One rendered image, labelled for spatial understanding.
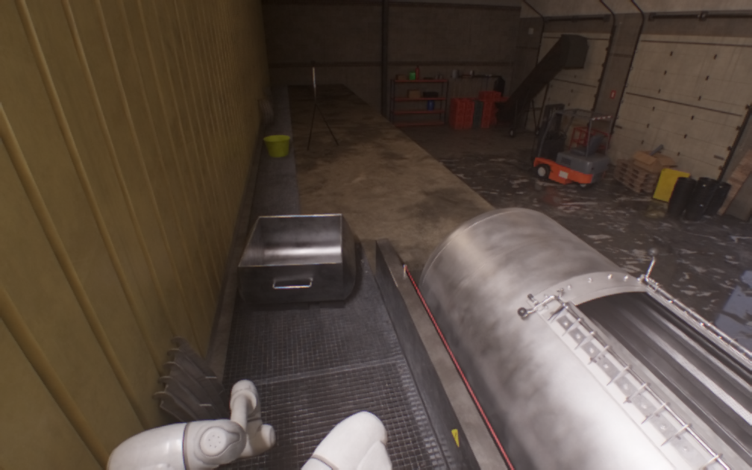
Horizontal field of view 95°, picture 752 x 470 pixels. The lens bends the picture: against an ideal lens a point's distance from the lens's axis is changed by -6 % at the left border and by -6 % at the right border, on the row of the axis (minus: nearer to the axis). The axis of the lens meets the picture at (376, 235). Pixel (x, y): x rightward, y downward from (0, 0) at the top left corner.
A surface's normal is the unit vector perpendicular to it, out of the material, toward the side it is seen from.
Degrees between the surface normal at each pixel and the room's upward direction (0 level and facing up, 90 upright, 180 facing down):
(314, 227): 88
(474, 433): 0
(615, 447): 45
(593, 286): 7
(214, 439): 33
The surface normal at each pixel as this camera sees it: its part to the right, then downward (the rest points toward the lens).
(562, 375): -0.65, -0.58
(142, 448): 0.00, -0.77
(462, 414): 0.02, -0.89
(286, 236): 0.10, 0.49
